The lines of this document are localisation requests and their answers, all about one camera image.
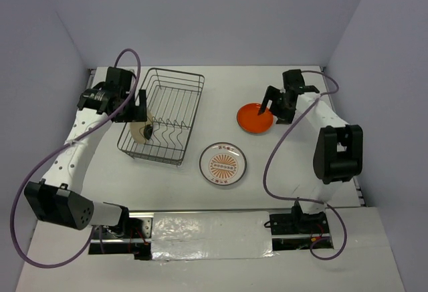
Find cream beige plate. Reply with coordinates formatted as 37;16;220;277
129;112;153;144

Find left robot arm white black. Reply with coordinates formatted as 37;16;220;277
24;67;148;238

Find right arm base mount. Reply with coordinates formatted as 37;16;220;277
263;202;333;251

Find orange translucent plate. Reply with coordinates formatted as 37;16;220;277
237;103;274;134

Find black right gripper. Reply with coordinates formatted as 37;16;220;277
258;85;296;125

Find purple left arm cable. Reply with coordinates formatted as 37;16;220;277
9;48;141;268

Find white plate orange sunburst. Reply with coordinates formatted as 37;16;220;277
199;142;247;186

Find metal wire dish rack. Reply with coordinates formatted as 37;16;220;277
117;67;205;166

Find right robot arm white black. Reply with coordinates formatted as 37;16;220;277
257;69;363;208

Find silver foil tape patch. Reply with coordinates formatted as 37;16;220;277
151;211;274;261

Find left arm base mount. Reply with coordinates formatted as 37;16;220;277
88;218;153;261

